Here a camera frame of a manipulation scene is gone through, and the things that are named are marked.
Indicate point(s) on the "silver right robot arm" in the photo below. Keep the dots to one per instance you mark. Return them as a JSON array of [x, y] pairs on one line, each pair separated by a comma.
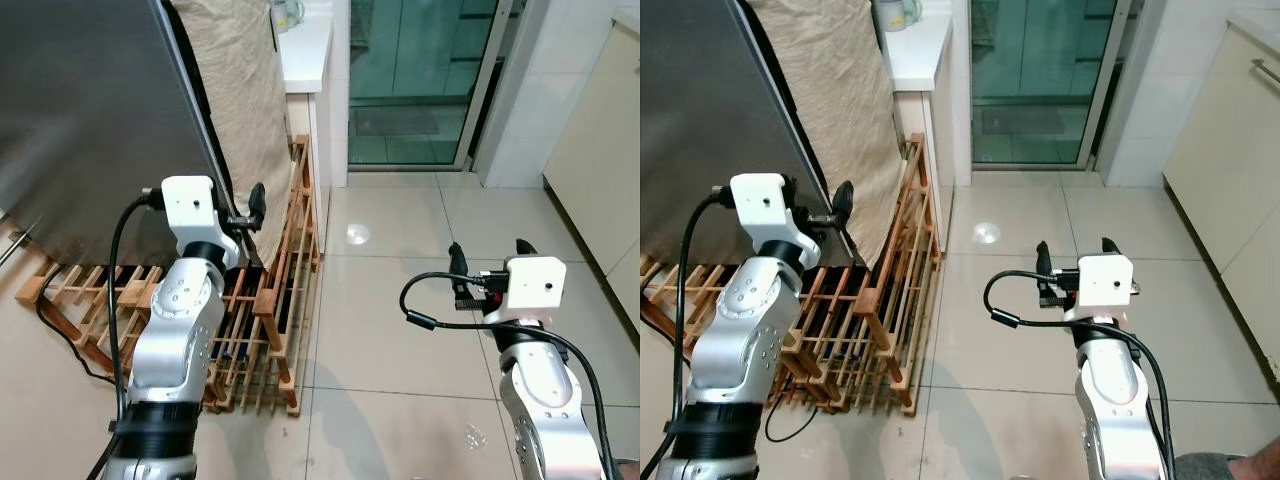
[[545, 390], [1115, 400]]

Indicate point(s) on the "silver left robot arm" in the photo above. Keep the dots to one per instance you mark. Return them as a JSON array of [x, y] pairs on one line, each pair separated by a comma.
[[740, 330], [180, 320]]

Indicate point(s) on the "stainless steel mini fridge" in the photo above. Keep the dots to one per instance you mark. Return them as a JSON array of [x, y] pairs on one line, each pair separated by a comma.
[[720, 100], [90, 120]]

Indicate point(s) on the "wooden slatted rack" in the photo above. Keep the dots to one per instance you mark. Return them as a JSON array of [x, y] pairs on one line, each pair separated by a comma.
[[270, 310], [880, 320]]

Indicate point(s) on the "large hanging beige cloth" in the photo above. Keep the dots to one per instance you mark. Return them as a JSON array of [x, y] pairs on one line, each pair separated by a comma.
[[840, 90], [235, 90]]

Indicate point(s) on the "tall cream cabinet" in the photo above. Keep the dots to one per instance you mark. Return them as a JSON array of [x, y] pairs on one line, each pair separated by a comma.
[[1220, 170], [600, 150]]

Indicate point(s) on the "glass sliding door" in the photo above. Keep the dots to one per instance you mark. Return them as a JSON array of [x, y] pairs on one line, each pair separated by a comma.
[[410, 80], [1030, 80]]

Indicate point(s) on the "green-tinted glass jar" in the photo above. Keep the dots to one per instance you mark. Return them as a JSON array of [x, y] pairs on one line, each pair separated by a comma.
[[287, 12], [895, 12]]

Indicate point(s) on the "person's grey trouser leg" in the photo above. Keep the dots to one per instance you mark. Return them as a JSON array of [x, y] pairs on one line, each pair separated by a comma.
[[1205, 468]]

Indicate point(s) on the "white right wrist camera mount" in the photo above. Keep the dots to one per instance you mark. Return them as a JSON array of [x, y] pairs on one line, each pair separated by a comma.
[[535, 285], [1105, 280]]

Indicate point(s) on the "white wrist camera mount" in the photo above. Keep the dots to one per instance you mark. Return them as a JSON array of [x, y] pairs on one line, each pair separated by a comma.
[[190, 205], [1105, 280], [535, 285], [760, 205]]

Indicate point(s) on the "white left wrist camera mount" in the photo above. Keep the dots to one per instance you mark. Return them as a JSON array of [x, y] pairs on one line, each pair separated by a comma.
[[190, 205], [760, 205]]

